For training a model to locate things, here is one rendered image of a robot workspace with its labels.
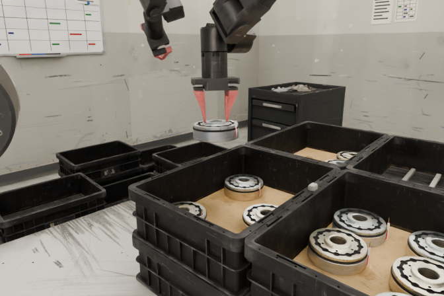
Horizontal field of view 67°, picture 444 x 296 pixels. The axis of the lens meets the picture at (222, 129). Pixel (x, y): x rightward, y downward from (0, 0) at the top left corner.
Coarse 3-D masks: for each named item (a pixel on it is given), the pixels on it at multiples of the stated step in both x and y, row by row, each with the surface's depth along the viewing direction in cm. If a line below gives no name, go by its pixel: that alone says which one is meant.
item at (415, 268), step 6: (414, 264) 54; (420, 264) 54; (426, 264) 54; (414, 270) 53; (426, 270) 54; (432, 270) 53; (438, 270) 53; (414, 276) 52; (420, 276) 52; (438, 276) 52; (426, 282) 51; (432, 282) 50; (438, 282) 50
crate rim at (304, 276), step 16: (336, 176) 74; (368, 176) 74; (320, 192) 67; (432, 192) 66; (288, 208) 60; (272, 224) 54; (256, 240) 51; (256, 256) 48; (272, 256) 46; (272, 272) 46; (288, 272) 45; (304, 272) 43; (304, 288) 43; (320, 288) 42; (336, 288) 40; (352, 288) 40
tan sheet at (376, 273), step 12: (396, 240) 67; (300, 252) 64; (372, 252) 64; (384, 252) 64; (396, 252) 64; (312, 264) 60; (372, 264) 60; (384, 264) 60; (336, 276) 57; (348, 276) 57; (360, 276) 57; (372, 276) 57; (384, 276) 57; (360, 288) 54; (372, 288) 54; (384, 288) 54
